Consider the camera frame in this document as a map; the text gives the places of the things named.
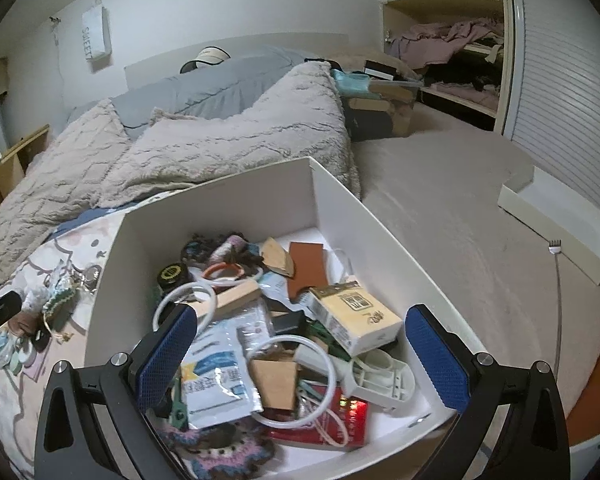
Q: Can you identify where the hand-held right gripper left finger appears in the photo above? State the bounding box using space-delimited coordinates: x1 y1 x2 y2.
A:
34 304 201 480

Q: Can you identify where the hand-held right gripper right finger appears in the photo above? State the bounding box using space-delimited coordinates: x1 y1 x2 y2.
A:
404 304 571 480

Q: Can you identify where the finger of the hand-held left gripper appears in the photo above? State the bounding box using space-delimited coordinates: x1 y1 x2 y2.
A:
0 287 23 333

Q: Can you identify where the blue white sachet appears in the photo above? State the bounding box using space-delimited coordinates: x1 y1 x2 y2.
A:
180 320 248 428

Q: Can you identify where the green round case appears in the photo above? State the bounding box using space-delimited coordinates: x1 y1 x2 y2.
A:
0 340 38 373

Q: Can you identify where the small white ring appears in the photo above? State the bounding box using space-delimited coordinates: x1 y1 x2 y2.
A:
152 282 218 333

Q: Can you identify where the wooden block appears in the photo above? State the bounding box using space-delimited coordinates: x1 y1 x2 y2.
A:
190 280 261 318

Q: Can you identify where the large white ring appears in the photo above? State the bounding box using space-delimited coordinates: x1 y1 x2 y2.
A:
245 335 341 431

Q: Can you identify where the blue packet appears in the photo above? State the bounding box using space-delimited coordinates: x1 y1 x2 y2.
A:
260 275 291 306

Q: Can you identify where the white shoe box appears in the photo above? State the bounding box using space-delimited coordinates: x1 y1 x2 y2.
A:
82 156 461 480

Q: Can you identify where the skin-coloured tape roll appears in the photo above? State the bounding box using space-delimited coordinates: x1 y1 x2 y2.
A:
7 310 46 338

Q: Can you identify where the white fluffy item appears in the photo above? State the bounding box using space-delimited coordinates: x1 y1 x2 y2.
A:
20 287 48 316

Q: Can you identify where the white plastic holder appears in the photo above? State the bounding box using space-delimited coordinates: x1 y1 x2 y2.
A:
342 350 416 406

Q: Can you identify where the small black tin yellow print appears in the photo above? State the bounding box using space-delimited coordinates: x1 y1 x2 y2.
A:
155 260 188 291

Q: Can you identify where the yellow tissue box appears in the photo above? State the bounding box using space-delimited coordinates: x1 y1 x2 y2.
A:
305 280 403 356

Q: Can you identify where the metal keyring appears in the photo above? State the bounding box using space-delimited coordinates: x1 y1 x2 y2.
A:
72 262 103 293

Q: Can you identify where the clear zip bag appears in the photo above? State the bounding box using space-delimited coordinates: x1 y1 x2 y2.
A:
235 305 276 361

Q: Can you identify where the red box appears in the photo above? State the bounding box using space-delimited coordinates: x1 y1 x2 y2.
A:
267 385 371 448

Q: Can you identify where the dark crochet piece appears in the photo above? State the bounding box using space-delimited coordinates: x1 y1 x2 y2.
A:
182 232 218 266

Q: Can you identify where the brown cardboard piece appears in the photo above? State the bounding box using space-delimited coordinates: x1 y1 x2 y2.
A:
250 357 301 413

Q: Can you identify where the colourful crochet coaster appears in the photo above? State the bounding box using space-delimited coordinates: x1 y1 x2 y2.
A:
160 420 276 480

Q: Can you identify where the green clip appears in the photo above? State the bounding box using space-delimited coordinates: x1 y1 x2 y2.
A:
307 320 353 361

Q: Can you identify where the pink crochet piece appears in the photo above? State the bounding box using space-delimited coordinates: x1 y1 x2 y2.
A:
215 237 246 261

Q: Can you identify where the small black box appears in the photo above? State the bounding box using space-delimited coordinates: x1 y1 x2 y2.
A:
270 310 308 336

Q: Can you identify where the printed bed sheet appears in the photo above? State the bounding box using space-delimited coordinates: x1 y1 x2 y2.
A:
0 205 126 480

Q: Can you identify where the metal back scratcher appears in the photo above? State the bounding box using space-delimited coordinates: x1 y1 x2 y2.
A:
547 240 563 401

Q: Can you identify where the wooden shelf unit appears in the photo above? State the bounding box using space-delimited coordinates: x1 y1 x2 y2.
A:
0 57 51 261

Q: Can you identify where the kraft paper tag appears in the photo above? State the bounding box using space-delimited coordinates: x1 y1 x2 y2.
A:
260 237 293 276

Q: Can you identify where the brown leather card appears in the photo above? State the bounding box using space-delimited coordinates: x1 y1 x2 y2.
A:
286 241 328 306

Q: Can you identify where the white shoe box lid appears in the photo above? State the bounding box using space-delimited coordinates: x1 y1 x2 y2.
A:
497 165 600 287

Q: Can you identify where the beige fluffy blanket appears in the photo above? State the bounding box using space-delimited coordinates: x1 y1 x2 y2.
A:
0 60 363 286

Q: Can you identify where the brown cardboard box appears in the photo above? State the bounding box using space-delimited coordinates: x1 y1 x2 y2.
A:
342 77 423 142

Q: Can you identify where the grey pillow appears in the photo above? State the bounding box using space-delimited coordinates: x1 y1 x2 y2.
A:
65 45 331 131

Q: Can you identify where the teal cloth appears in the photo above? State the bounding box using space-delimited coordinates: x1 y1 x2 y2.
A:
330 69 373 98

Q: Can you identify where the black box white label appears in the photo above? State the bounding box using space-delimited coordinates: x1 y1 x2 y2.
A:
362 60 396 81

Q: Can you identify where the white louvered door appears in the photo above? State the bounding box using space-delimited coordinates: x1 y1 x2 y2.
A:
502 0 600 241

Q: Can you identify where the sun visor cap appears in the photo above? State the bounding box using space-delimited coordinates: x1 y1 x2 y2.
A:
179 46 231 75

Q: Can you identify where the pile of clothes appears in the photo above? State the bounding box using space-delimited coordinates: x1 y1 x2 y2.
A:
390 17 506 106

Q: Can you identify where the wardrobe shelf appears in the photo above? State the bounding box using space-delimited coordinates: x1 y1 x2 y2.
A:
382 0 511 133

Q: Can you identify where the white orange ring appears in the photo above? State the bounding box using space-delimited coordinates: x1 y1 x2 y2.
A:
187 265 261 291

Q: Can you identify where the white hanging wall bag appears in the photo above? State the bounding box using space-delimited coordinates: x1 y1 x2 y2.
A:
80 2 113 61

